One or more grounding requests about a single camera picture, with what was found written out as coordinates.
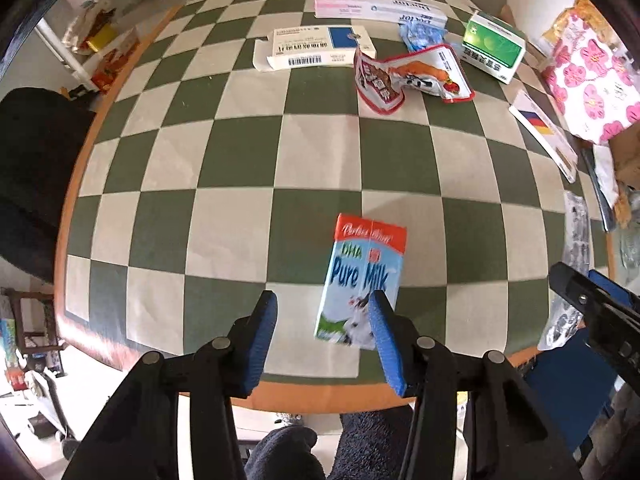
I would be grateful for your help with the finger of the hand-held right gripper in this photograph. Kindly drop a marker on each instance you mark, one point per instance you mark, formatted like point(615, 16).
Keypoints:
point(607, 282)
point(575, 290)

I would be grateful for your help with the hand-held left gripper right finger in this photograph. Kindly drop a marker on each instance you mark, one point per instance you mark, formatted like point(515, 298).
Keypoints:
point(387, 347)

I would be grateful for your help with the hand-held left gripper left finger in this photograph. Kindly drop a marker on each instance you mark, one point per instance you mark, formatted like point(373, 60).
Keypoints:
point(260, 345)

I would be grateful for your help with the blue red milk carton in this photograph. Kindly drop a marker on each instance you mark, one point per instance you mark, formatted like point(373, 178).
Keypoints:
point(360, 265)

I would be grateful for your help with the white striped packet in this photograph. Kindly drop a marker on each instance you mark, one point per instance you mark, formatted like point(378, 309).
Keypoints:
point(545, 132)

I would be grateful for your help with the green white medicine box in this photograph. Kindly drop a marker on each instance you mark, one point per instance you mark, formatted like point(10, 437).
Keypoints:
point(492, 47)

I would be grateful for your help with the red white snack wrapper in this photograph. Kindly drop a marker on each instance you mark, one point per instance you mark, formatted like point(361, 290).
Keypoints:
point(425, 72)

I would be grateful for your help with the blue plastic wrapper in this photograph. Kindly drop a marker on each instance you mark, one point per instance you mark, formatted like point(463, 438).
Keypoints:
point(422, 37)

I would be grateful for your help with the white blue medicine box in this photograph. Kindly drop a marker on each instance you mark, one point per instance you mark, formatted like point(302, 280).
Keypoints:
point(310, 49)

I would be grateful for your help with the long pink white box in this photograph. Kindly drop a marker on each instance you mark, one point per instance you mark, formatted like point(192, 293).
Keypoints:
point(390, 9)

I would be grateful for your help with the clear printed plastic bag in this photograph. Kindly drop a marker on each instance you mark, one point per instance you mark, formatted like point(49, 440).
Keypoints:
point(577, 240)

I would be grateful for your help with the person's legs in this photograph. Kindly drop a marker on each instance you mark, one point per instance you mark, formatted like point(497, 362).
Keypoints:
point(300, 450)

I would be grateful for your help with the brown cardboard box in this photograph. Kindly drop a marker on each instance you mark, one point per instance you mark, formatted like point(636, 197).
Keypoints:
point(627, 157)

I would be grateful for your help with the green white checkered tablecloth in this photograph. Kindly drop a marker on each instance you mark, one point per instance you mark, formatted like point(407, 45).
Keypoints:
point(240, 170)

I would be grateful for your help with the pink flower tissue pack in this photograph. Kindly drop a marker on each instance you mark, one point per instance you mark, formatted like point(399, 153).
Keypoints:
point(595, 85)

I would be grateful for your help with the yellow snack bag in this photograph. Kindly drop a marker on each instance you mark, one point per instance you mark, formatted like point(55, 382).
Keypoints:
point(582, 12)

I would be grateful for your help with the black chair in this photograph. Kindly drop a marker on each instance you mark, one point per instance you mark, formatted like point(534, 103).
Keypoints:
point(40, 180)

